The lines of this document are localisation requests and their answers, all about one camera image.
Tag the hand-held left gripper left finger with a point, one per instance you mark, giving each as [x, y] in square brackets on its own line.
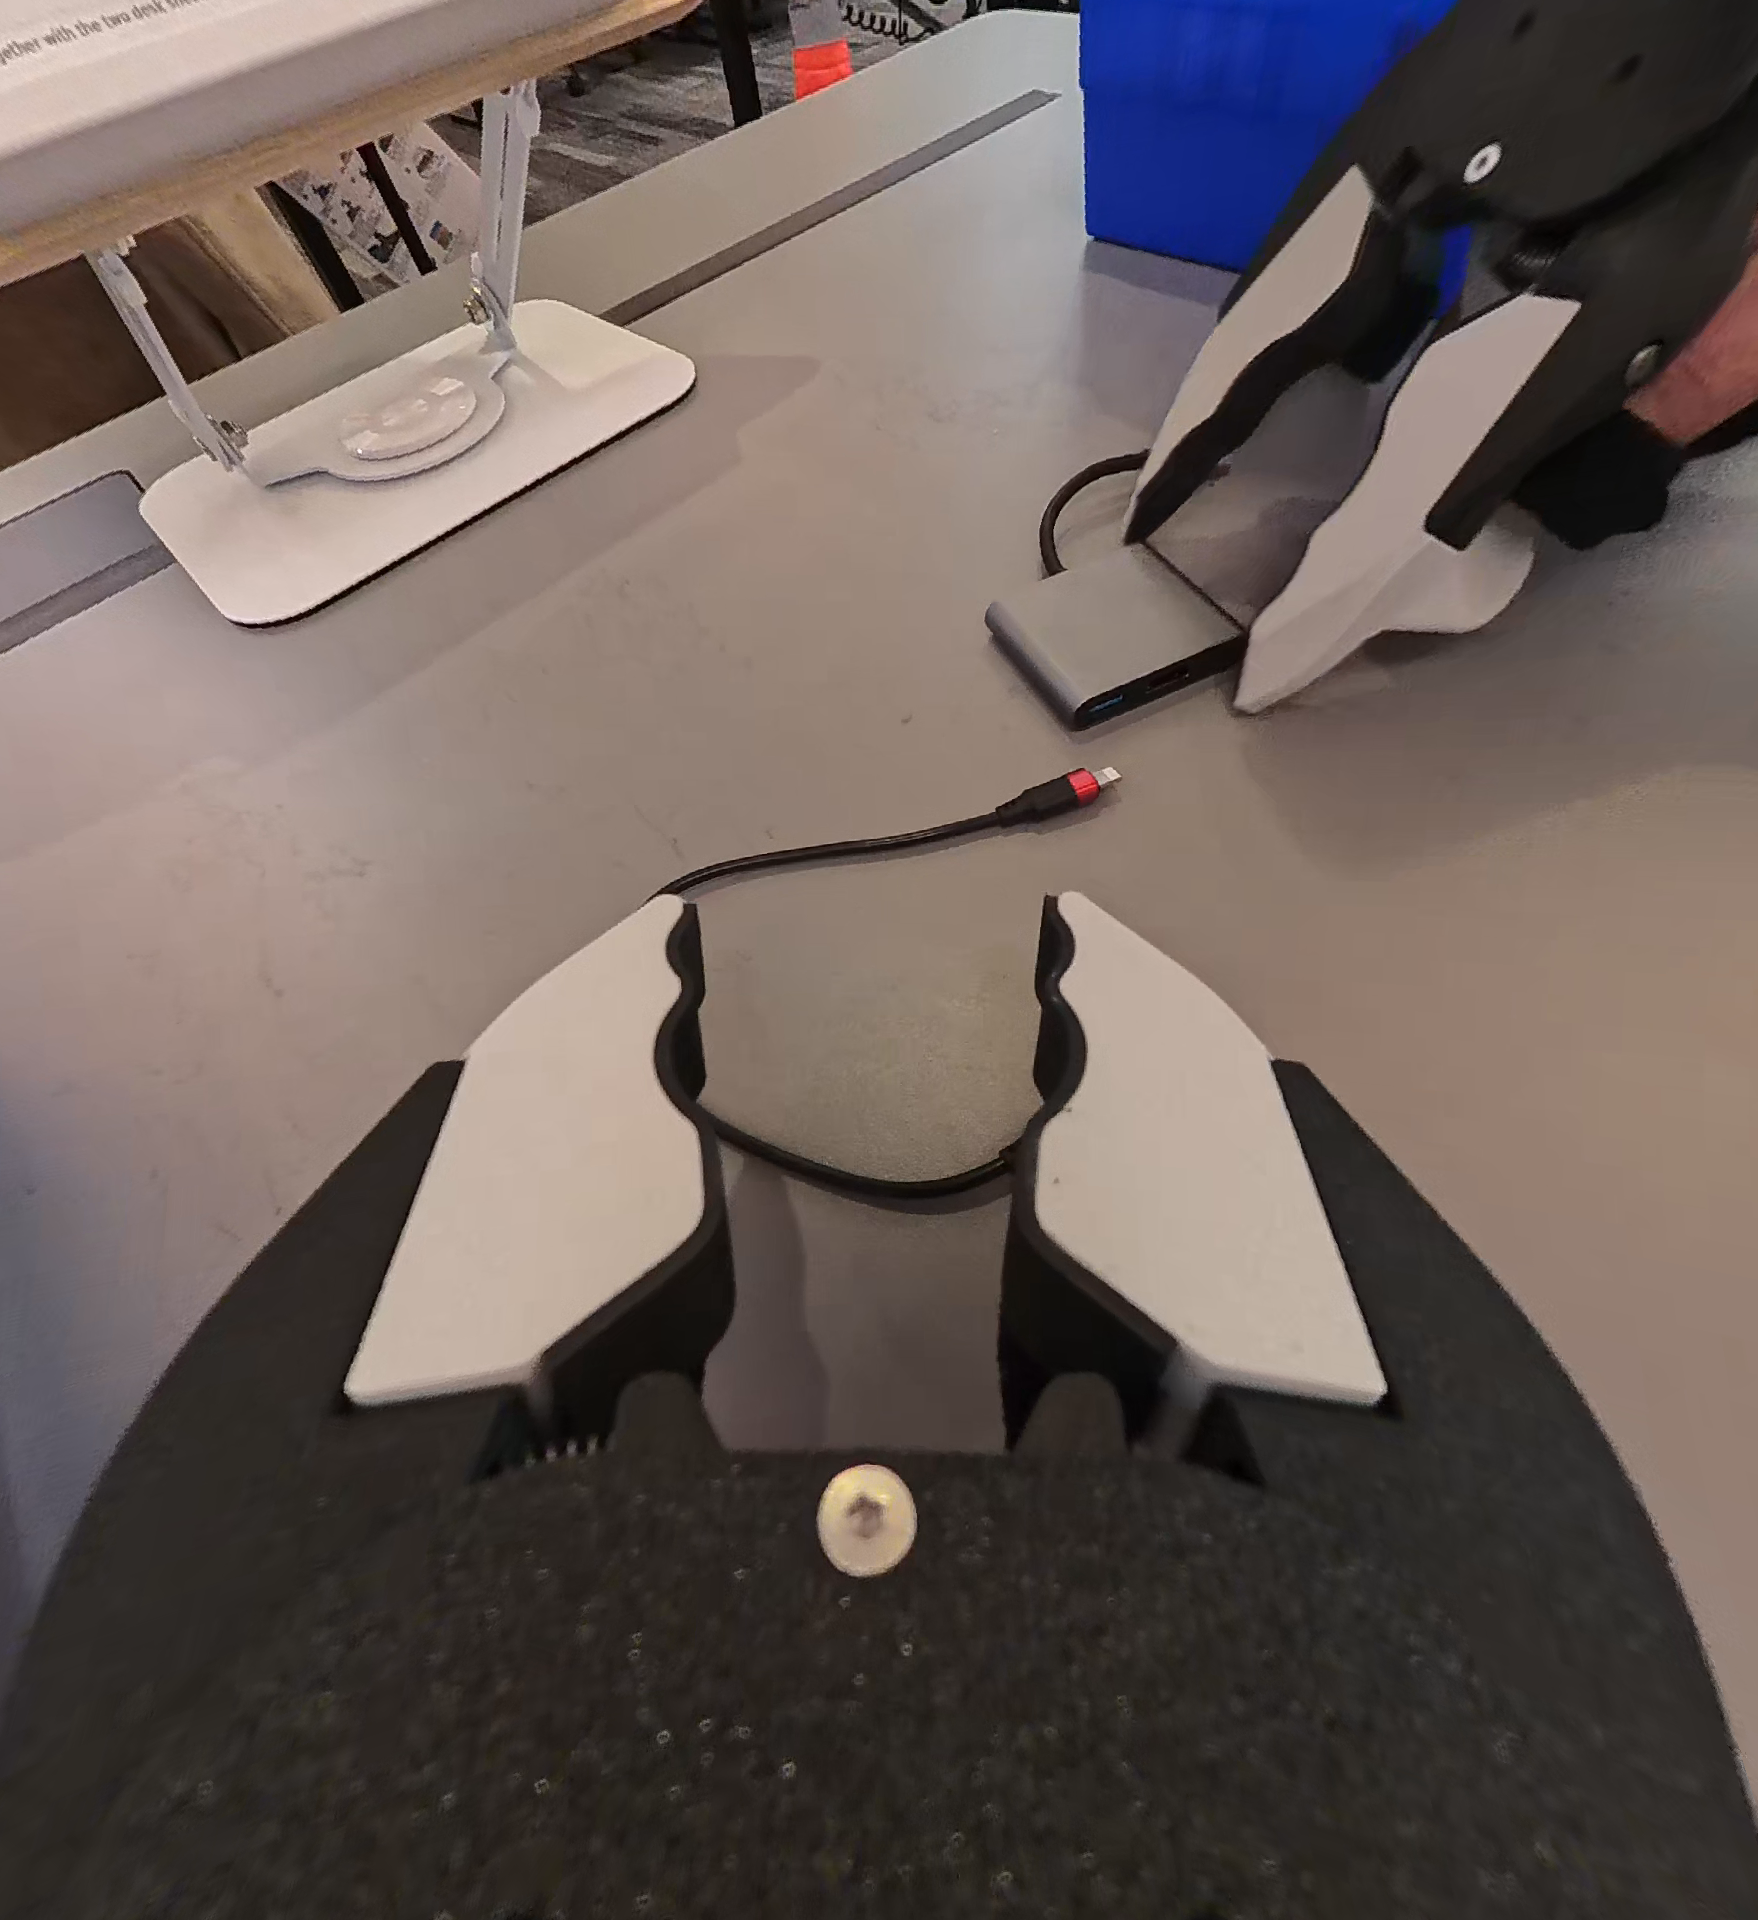
[548, 1184]

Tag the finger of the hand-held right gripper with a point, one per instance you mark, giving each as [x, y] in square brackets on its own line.
[1268, 301]
[1404, 495]

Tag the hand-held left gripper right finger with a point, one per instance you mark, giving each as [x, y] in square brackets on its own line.
[1193, 1184]

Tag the blue storage bin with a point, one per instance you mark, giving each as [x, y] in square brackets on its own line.
[1193, 136]

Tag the grey usb hub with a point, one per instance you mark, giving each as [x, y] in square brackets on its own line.
[1102, 630]

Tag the orange cone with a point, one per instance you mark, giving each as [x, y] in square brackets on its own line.
[823, 71]

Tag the printed floor sheet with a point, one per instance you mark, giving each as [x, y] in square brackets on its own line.
[368, 197]

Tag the beige curtain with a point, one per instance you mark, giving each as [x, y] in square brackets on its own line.
[38, 390]

